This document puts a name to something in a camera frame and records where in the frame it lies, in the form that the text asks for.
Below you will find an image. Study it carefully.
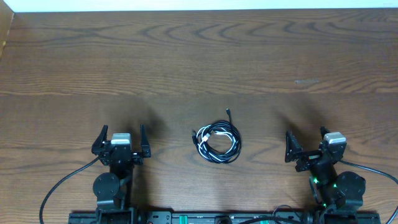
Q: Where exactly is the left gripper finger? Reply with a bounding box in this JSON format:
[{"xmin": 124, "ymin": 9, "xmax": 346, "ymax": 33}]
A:
[
  {"xmin": 91, "ymin": 125, "xmax": 108, "ymax": 155},
  {"xmin": 140, "ymin": 124, "xmax": 151, "ymax": 157}
]

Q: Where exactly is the black USB cable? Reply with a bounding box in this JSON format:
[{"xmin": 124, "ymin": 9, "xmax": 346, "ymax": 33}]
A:
[{"xmin": 191, "ymin": 108, "xmax": 243, "ymax": 164}]

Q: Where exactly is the white USB cable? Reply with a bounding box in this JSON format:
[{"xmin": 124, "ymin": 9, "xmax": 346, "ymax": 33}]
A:
[{"xmin": 196, "ymin": 124, "xmax": 234, "ymax": 162}]

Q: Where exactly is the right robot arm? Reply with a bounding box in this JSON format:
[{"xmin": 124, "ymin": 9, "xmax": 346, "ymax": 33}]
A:
[{"xmin": 285, "ymin": 126, "xmax": 366, "ymax": 223}]

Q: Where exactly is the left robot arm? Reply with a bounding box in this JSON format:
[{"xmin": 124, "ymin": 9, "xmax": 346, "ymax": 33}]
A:
[{"xmin": 91, "ymin": 125, "xmax": 151, "ymax": 223}]

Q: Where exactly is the cardboard box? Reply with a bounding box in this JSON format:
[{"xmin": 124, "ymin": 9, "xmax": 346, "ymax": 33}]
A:
[{"xmin": 0, "ymin": 0, "xmax": 14, "ymax": 55}]

